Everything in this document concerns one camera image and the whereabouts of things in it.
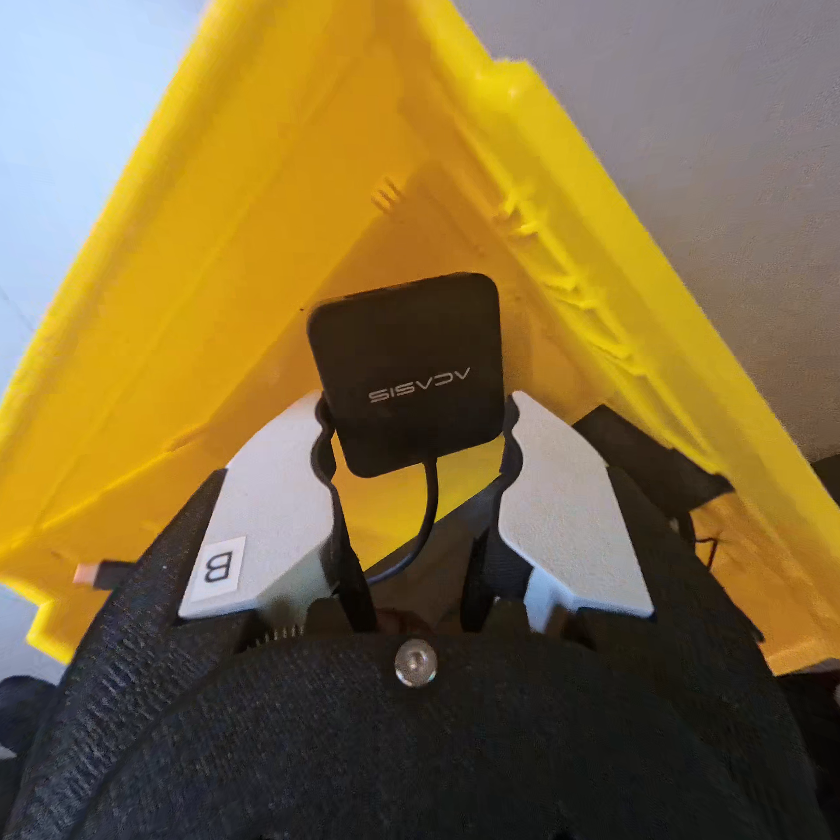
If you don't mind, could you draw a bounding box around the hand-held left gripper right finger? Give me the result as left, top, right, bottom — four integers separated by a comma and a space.
459, 390, 655, 634

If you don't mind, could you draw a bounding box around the thin black hub cable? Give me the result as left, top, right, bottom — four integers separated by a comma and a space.
363, 458, 440, 586

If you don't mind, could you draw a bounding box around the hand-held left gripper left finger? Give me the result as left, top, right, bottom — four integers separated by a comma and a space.
178, 390, 378, 634

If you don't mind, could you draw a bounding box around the black square adapter hub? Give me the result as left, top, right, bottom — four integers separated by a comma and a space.
306, 272, 505, 479

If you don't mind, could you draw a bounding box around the large yellow plastic bin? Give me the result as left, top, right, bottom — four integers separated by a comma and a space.
0, 0, 840, 678

